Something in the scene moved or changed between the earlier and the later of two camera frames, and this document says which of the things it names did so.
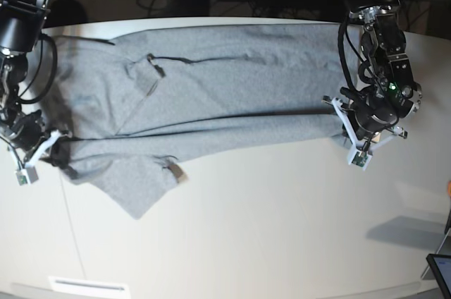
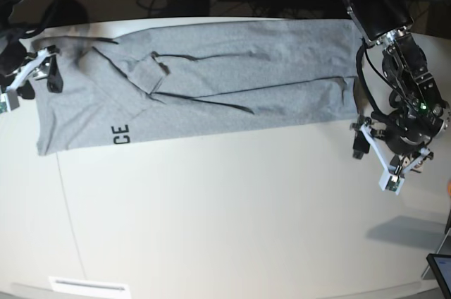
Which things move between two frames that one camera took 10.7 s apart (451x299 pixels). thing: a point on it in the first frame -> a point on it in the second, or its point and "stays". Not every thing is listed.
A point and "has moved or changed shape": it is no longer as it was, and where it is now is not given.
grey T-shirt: (127, 113) has moved or changed shape
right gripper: (33, 130) -> (13, 56)
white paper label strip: (88, 285) stays
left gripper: (373, 119) -> (407, 134)
